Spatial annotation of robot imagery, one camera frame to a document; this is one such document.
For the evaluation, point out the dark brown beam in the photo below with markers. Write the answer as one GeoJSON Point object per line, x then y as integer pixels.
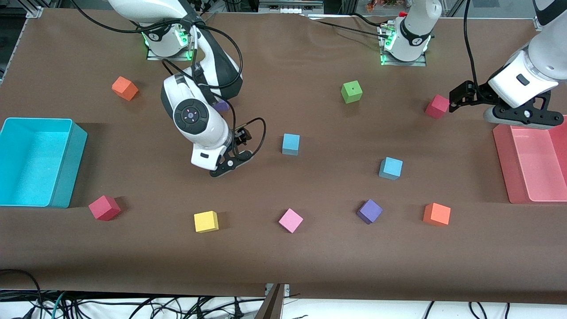
{"type": "Point", "coordinates": [271, 308]}

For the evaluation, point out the silver corner bracket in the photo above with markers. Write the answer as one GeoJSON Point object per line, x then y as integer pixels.
{"type": "Point", "coordinates": [539, 25]}
{"type": "Point", "coordinates": [34, 12]}

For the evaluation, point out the purple foam block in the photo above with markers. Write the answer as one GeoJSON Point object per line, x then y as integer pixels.
{"type": "Point", "coordinates": [370, 211]}
{"type": "Point", "coordinates": [221, 106]}

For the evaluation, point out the orange clutter item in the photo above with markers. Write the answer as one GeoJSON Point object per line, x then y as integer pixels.
{"type": "Point", "coordinates": [381, 4]}

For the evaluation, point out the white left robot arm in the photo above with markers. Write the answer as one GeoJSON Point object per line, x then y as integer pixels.
{"type": "Point", "coordinates": [416, 26]}

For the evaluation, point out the silver metal bracket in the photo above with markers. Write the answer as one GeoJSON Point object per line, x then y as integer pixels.
{"type": "Point", "coordinates": [285, 289]}

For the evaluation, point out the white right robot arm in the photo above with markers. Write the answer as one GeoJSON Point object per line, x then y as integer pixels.
{"type": "Point", "coordinates": [190, 116]}

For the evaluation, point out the orange foam block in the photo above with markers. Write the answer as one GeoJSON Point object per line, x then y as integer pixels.
{"type": "Point", "coordinates": [436, 214]}
{"type": "Point", "coordinates": [125, 88]}

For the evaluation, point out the pink plastic bin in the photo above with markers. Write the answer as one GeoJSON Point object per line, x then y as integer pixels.
{"type": "Point", "coordinates": [540, 168]}

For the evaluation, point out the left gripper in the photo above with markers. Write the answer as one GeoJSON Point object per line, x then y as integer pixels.
{"type": "Point", "coordinates": [479, 94]}

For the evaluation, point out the cyan plastic bin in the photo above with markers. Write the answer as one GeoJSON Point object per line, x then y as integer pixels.
{"type": "Point", "coordinates": [26, 168]}

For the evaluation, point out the yellow foam block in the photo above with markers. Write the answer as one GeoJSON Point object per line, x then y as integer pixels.
{"type": "Point", "coordinates": [206, 221]}

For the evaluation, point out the pink foam block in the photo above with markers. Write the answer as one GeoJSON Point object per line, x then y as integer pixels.
{"type": "Point", "coordinates": [291, 220]}

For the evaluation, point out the green foam block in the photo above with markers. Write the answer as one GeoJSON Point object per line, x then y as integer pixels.
{"type": "Point", "coordinates": [351, 92]}

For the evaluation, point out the grey metal rail assembly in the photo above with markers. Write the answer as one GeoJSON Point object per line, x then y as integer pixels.
{"type": "Point", "coordinates": [290, 5]}

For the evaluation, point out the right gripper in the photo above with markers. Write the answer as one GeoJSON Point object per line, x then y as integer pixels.
{"type": "Point", "coordinates": [238, 137]}

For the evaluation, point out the red foam block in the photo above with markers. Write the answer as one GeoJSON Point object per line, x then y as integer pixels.
{"type": "Point", "coordinates": [104, 207]}
{"type": "Point", "coordinates": [437, 106]}

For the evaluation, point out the light blue foam block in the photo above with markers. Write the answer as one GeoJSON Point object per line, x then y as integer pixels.
{"type": "Point", "coordinates": [291, 142]}
{"type": "Point", "coordinates": [391, 167]}

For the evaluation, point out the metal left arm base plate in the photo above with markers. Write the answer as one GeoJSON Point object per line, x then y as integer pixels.
{"type": "Point", "coordinates": [403, 63]}

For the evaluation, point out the brown table cover sheet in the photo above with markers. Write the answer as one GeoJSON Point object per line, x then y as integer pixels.
{"type": "Point", "coordinates": [283, 266]}

